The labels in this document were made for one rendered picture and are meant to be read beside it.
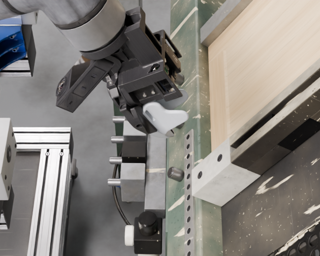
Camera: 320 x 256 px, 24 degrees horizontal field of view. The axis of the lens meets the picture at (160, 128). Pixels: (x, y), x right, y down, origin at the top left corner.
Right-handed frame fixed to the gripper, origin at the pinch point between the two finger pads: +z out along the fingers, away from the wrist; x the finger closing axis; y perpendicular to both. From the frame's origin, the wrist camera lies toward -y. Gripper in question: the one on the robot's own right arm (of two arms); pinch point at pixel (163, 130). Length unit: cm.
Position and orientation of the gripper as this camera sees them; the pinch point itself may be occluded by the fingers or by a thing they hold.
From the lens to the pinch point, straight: 100.8
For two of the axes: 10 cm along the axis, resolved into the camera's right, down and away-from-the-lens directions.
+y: 8.9, -2.9, -3.6
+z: 4.6, 5.6, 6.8
